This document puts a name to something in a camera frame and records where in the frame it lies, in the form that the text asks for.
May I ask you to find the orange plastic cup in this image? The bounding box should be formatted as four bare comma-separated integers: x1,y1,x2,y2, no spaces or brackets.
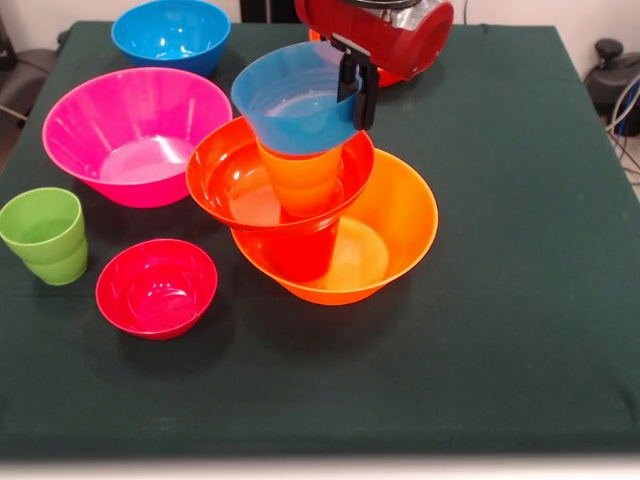
257,142,345,219

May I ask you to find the green plastic cup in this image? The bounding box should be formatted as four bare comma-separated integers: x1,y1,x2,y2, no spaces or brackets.
0,186,89,287

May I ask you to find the tangle of cables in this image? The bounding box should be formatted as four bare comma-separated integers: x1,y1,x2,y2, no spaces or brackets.
604,74,640,176

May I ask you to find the red-orange plastic bowl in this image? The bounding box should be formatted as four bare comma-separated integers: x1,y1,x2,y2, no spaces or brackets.
308,28,409,89
185,115,376,236

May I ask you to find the small translucent blue bowl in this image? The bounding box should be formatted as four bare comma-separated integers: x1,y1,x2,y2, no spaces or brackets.
230,41,366,155

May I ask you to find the dark green tablecloth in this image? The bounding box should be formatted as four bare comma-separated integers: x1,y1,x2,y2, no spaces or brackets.
0,19,640,459

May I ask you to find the large pink bowl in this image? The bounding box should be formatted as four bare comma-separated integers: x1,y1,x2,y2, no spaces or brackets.
41,66,234,209

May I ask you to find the large orange bowl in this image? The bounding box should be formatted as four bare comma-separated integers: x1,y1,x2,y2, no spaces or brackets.
230,148,440,306

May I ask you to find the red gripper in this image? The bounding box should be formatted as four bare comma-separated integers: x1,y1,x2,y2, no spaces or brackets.
294,0,455,132

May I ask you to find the large blue bowl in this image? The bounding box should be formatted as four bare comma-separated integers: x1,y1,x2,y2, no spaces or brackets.
110,0,232,78

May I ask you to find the small crimson bowl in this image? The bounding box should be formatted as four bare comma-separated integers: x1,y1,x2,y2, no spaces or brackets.
95,238,219,341

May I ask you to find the red-orange plastic cup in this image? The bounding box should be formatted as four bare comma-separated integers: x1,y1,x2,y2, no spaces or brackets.
273,219,340,283

